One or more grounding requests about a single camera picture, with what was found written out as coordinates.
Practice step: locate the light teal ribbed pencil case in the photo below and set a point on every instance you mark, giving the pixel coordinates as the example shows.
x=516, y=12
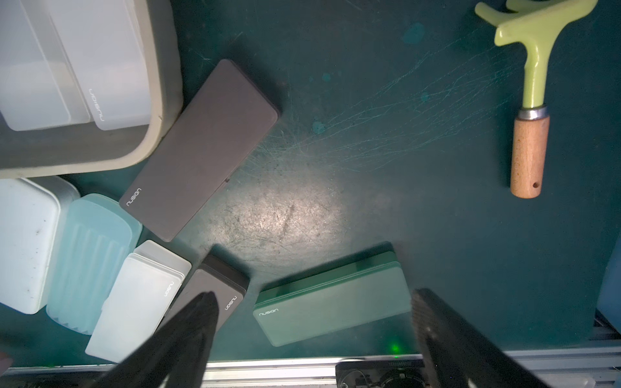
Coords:
x=97, y=238

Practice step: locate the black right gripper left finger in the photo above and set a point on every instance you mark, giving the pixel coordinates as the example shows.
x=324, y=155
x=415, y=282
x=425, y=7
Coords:
x=176, y=355

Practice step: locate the frosted clear wide pencil case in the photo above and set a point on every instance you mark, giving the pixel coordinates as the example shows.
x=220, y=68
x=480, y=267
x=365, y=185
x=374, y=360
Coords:
x=145, y=287

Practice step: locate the aluminium front rail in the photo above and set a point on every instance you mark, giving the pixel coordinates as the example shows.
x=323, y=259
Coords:
x=594, y=364

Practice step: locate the white rounded pencil case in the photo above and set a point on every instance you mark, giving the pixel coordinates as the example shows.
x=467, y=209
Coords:
x=33, y=214

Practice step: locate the frosted clear slim pencil case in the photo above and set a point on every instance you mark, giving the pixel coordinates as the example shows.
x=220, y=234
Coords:
x=38, y=86

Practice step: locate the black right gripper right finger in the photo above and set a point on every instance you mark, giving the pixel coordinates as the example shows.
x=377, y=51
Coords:
x=456, y=354

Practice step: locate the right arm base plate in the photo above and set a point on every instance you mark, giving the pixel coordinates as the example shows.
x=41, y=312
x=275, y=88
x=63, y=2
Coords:
x=393, y=372

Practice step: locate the beige storage box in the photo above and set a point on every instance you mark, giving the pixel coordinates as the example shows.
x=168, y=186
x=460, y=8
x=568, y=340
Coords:
x=84, y=147

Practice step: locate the dark grey pencil case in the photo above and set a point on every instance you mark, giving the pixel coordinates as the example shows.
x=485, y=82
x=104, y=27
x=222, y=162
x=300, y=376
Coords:
x=225, y=121
x=213, y=275

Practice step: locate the green translucent pencil case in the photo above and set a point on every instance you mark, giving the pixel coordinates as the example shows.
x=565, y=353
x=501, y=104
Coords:
x=361, y=292

